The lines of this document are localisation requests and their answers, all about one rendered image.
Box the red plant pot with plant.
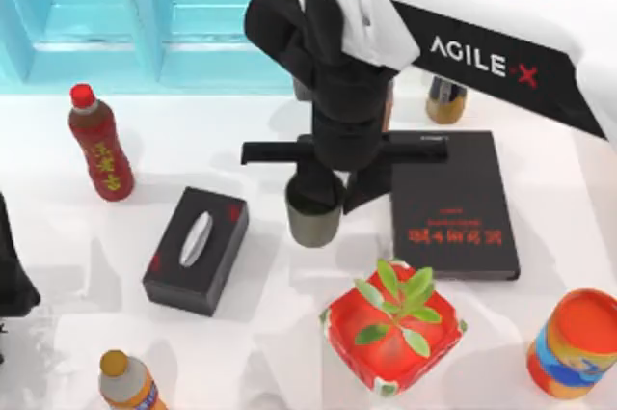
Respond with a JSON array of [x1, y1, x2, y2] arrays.
[[319, 259, 469, 399]]

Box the grey cup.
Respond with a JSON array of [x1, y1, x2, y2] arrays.
[[283, 177, 348, 250]]

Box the orange can with blue label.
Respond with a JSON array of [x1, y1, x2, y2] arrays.
[[525, 287, 617, 402]]

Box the brown bottle with black label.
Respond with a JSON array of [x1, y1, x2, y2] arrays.
[[425, 74, 469, 125]]

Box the black tissue box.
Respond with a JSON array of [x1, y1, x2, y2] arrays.
[[141, 185, 251, 319]]

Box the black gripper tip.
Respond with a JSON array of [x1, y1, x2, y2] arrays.
[[0, 192, 42, 320]]

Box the orange bottle with blue label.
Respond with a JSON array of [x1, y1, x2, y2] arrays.
[[97, 348, 169, 410]]

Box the red bottle with red cap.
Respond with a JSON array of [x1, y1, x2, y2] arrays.
[[67, 83, 137, 203]]

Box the black book with red lettering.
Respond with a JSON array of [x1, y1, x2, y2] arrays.
[[388, 129, 523, 283]]

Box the light blue rack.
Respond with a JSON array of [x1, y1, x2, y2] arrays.
[[0, 0, 323, 96]]

